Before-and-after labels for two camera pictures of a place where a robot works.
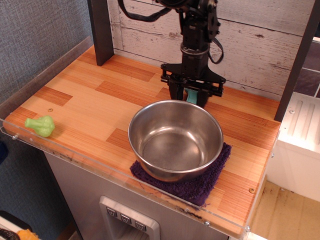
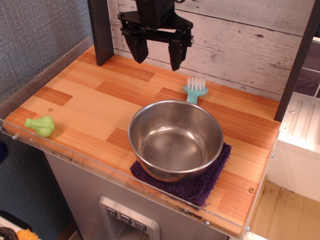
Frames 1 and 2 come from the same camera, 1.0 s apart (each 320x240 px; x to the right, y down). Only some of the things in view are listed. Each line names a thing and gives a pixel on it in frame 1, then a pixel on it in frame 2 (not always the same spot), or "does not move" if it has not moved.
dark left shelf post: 102,30 does not move
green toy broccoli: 44,125 does not move
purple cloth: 196,189 does not move
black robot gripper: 194,73 -> 158,19
